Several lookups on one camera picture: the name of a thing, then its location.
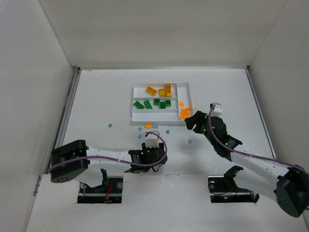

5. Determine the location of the orange D-shaped arch brick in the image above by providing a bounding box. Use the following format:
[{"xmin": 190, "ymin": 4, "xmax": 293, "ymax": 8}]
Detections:
[{"xmin": 180, "ymin": 107, "xmax": 191, "ymax": 119}]

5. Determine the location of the yellow rounded ladybug brick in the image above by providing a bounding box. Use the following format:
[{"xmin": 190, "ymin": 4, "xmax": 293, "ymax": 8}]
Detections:
[{"xmin": 165, "ymin": 83, "xmax": 171, "ymax": 94}]

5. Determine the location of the green two-stud duplo brick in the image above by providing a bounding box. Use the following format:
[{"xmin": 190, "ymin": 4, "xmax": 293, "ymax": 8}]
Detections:
[{"xmin": 159, "ymin": 101, "xmax": 166, "ymax": 109}]

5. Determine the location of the yellow long duplo brick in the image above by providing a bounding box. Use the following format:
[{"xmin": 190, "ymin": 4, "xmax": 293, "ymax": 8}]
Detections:
[{"xmin": 158, "ymin": 88, "xmax": 167, "ymax": 97}]

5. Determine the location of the green square duplo brick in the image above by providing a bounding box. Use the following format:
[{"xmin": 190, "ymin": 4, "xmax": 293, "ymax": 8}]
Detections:
[{"xmin": 154, "ymin": 99, "xmax": 160, "ymax": 106}]

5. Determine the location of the green thin lego plate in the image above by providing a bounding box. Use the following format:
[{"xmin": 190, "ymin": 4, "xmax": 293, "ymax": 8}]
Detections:
[{"xmin": 133, "ymin": 101, "xmax": 145, "ymax": 109}]

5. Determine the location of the yellow large duplo brick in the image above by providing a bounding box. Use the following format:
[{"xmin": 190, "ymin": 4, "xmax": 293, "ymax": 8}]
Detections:
[{"xmin": 146, "ymin": 87, "xmax": 157, "ymax": 96}]

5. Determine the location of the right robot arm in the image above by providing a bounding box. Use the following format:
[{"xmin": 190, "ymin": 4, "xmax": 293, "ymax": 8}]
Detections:
[{"xmin": 185, "ymin": 111, "xmax": 309, "ymax": 218}]

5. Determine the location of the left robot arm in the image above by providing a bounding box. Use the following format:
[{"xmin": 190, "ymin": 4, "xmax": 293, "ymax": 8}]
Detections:
[{"xmin": 47, "ymin": 140, "xmax": 167, "ymax": 187}]

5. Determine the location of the white compartment tray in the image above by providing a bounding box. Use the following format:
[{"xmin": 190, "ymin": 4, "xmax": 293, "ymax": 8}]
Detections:
[{"xmin": 131, "ymin": 83, "xmax": 193, "ymax": 126}]

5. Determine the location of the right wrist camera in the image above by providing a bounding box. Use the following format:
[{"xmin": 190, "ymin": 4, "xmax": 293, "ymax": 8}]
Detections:
[{"xmin": 210, "ymin": 102, "xmax": 223, "ymax": 117}]

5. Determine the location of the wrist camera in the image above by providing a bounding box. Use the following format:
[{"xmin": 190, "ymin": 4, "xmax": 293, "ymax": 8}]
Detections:
[
  {"xmin": 145, "ymin": 131, "xmax": 160, "ymax": 148},
  {"xmin": 210, "ymin": 102, "xmax": 223, "ymax": 117}
]

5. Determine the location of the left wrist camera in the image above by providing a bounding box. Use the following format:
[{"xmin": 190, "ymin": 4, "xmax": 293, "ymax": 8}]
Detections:
[{"xmin": 145, "ymin": 131, "xmax": 160, "ymax": 148}]

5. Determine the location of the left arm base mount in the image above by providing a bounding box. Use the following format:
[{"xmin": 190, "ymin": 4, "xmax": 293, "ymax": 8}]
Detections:
[{"xmin": 77, "ymin": 171, "xmax": 123, "ymax": 204}]

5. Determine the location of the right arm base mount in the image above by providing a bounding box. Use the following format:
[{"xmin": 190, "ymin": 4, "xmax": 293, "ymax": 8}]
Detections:
[{"xmin": 207, "ymin": 165, "xmax": 260, "ymax": 203}]

